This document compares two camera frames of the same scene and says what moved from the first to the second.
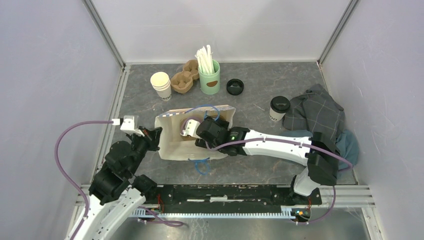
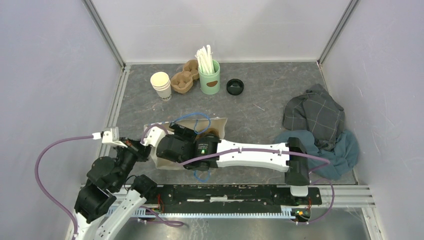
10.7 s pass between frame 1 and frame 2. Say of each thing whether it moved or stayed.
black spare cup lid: stayed
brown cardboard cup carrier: stayed
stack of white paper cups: stayed
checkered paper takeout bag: moved
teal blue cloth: stayed
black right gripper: moved
